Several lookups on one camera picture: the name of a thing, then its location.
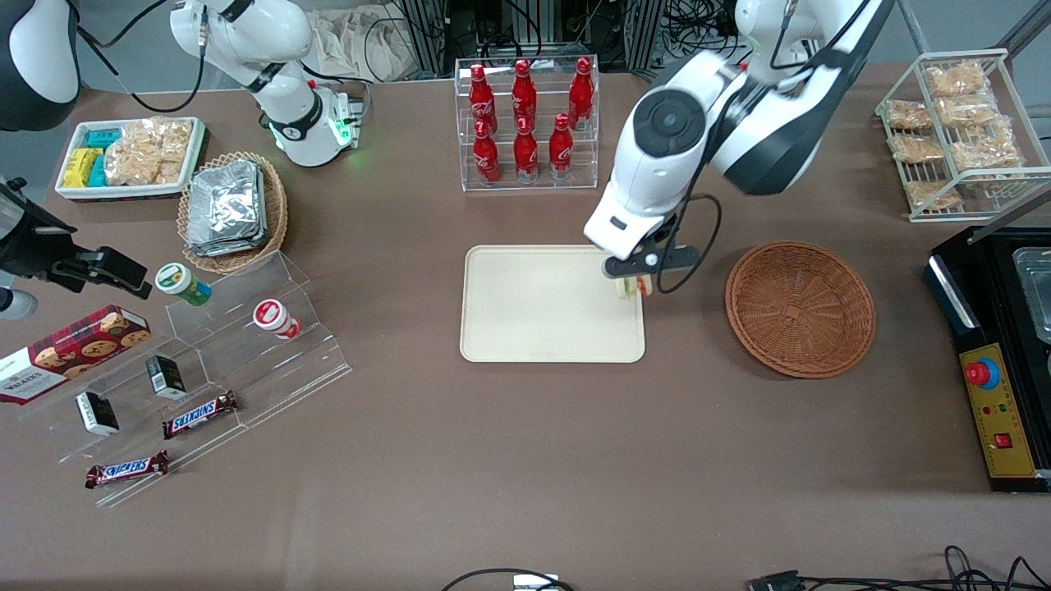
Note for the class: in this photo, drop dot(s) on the Snickers chocolate bar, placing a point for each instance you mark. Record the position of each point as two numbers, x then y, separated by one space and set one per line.
127 469
199 414

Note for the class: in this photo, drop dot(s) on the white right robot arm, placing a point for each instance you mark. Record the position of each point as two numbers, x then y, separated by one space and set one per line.
287 98

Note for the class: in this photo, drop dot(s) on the green lid snack cup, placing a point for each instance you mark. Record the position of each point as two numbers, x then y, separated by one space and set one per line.
182 284

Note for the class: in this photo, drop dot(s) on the clear plastic container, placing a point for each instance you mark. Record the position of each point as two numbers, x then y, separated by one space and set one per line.
1036 287

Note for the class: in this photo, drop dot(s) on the light wicker basket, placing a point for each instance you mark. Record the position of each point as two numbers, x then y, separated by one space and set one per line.
275 213

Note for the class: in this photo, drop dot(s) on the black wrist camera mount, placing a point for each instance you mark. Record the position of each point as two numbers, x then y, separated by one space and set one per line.
680 258

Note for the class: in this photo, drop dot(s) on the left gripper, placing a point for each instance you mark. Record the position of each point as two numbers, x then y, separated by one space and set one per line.
663 235

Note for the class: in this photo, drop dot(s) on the stack of silver foil packs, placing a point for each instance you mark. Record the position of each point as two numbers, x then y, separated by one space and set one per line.
226 209

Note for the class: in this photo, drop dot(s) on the clear acrylic tiered stand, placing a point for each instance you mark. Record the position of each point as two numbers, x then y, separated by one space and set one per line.
271 369

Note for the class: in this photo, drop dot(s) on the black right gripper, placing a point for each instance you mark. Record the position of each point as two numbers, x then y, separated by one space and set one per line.
33 249

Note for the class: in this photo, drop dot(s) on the clear acrylic bottle rack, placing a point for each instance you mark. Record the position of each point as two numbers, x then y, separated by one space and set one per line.
587 156

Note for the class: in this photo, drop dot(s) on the red cola bottle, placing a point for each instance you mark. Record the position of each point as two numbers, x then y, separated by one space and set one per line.
581 90
481 94
526 152
561 148
486 156
524 94

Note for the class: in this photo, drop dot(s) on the black machine with yellow panel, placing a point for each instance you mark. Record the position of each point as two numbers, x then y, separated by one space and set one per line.
993 328

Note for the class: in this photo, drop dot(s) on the vegetable sandwich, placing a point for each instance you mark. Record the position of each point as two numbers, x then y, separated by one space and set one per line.
634 287

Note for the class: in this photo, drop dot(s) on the beige cloth bags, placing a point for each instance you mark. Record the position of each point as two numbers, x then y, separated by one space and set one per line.
369 45

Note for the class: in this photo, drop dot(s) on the cream plastic tray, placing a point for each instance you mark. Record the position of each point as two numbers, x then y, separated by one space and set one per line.
542 308

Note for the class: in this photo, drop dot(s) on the teal snack packet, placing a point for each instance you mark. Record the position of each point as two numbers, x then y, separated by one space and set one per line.
98 172
105 138

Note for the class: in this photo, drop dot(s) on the red emergency stop button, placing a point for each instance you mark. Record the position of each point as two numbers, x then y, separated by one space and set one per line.
980 373

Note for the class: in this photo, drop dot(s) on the brown round wicker basket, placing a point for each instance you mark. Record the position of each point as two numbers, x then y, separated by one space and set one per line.
800 312

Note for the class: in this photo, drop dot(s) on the red white snack cup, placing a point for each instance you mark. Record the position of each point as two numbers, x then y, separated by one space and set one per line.
275 318

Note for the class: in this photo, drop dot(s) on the small black box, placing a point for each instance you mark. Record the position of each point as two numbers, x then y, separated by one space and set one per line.
167 377
97 413

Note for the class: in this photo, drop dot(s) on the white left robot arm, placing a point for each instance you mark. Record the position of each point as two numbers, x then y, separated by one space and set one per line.
681 123

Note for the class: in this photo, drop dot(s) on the clear bag of crackers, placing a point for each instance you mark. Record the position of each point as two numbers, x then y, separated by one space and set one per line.
148 152

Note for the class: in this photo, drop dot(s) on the bagged rice cracker snack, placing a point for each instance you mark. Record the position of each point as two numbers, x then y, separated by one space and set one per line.
932 195
956 80
915 148
985 153
967 112
908 115

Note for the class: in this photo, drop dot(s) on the yellow snack packet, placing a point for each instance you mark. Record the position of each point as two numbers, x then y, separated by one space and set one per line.
80 168

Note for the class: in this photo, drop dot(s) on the white rectangular snack tray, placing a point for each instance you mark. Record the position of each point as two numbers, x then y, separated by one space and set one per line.
123 193

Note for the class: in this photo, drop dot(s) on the red Walkers cookie box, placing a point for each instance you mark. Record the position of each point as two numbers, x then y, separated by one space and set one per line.
66 353

